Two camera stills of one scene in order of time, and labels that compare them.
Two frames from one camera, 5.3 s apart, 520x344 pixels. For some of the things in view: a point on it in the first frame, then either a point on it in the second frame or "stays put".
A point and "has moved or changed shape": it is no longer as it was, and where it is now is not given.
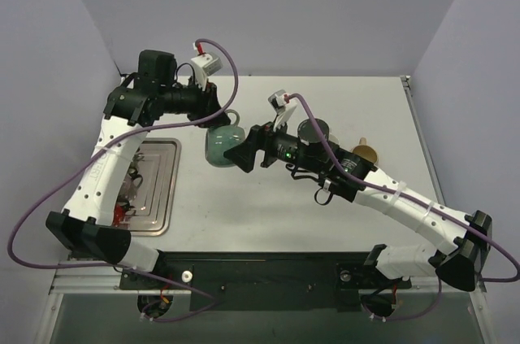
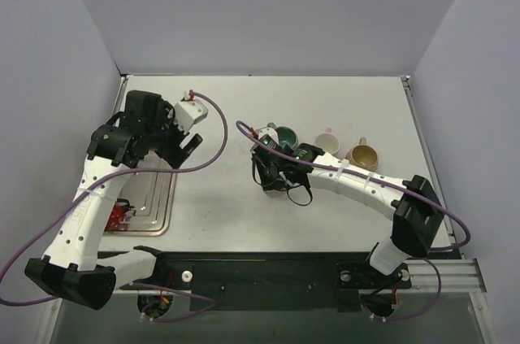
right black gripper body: x=262 y=145 -> x=265 y=169
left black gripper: x=208 y=101 -> x=177 y=145
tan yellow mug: x=366 y=151 stays put
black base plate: x=262 y=281 stays put
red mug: x=119 y=213 stays put
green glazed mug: x=219 y=140 has moved or changed shape
